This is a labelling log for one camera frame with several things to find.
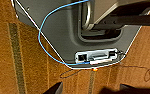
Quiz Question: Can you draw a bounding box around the grey robot torso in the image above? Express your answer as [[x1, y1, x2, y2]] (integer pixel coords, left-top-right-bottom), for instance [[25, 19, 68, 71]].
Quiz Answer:
[[78, 0, 150, 33]]

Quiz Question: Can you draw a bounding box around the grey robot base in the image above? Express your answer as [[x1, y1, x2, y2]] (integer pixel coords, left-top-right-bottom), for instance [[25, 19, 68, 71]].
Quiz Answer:
[[10, 0, 142, 70]]

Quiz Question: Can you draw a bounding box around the thin black wire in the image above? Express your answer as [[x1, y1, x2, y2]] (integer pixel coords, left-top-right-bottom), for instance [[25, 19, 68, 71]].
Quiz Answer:
[[60, 51, 150, 83]]

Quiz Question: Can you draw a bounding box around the blue cable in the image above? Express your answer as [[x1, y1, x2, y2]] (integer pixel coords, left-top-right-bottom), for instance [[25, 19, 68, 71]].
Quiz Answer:
[[38, 0, 93, 65]]

